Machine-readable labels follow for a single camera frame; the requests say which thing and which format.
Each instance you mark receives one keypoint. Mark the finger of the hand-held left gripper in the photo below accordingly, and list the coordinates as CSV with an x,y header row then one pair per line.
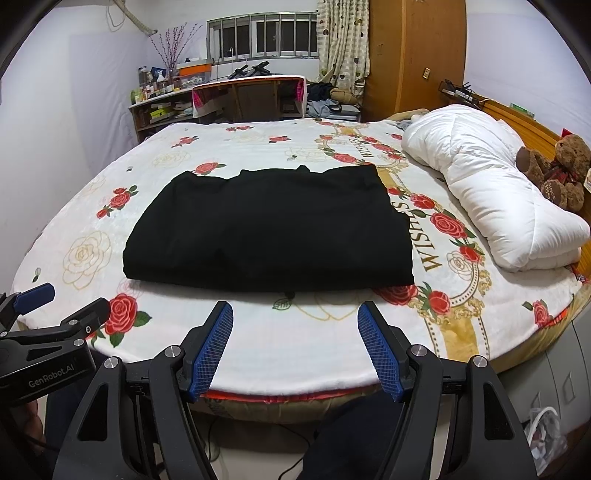
x,y
34,295
87,318

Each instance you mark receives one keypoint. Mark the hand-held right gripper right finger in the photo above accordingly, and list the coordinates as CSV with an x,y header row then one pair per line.
x,y
378,350

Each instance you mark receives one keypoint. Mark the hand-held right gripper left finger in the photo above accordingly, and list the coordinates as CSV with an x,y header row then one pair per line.
x,y
210,350

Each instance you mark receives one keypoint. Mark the black garment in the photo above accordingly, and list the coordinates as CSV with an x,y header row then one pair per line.
x,y
268,230

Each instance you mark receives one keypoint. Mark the pile of dark clothes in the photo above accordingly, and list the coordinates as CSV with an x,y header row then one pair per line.
x,y
328,99

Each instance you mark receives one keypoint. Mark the person's left hand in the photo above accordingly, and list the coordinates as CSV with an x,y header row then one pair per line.
x,y
32,420

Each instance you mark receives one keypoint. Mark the rose-patterned bed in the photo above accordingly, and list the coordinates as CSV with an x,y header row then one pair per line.
x,y
295,332

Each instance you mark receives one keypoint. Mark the person's right leg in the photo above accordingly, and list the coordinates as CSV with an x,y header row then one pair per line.
x,y
351,438

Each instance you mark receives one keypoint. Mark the grey bed base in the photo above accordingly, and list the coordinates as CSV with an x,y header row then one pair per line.
x,y
554,369

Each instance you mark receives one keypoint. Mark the white plastic bag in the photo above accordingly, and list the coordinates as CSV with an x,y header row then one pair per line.
x,y
547,438

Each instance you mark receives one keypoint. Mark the white duvet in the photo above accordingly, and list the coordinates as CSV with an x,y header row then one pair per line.
x,y
485,184

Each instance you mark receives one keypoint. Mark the wooden shelf unit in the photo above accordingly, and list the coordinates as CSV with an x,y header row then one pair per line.
x,y
161,115

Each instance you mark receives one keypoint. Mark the tan pillow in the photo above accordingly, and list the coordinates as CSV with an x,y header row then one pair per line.
x,y
406,115

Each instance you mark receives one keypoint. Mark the row of bottles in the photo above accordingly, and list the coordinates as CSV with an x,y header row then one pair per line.
x,y
154,85

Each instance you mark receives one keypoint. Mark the brown teddy bear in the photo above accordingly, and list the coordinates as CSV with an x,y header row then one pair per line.
x,y
568,157

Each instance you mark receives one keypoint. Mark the orange lidded box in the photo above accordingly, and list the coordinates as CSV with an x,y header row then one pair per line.
x,y
196,69

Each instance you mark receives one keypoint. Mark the dark gadget pile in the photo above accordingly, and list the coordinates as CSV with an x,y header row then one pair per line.
x,y
457,90

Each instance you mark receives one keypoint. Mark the wooden headboard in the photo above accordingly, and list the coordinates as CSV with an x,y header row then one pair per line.
x,y
531,124

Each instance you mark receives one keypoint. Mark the wooden desk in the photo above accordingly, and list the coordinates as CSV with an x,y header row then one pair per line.
x,y
249,81

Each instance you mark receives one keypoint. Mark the green packet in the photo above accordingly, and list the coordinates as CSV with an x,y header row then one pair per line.
x,y
521,110

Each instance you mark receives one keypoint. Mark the black desk gadget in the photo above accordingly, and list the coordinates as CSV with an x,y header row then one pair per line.
x,y
251,69

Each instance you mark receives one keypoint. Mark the purple flower branches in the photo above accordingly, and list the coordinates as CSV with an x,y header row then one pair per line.
x,y
173,46

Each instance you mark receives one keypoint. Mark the wooden wardrobe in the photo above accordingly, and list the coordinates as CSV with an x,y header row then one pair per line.
x,y
406,46

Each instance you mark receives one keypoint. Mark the patterned curtain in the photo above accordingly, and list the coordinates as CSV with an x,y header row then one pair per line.
x,y
344,41

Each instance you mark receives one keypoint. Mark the barred window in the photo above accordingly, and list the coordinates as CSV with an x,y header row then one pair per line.
x,y
263,37

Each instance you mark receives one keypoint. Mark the white wrapped wall pipe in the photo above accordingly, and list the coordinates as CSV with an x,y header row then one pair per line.
x,y
136,21

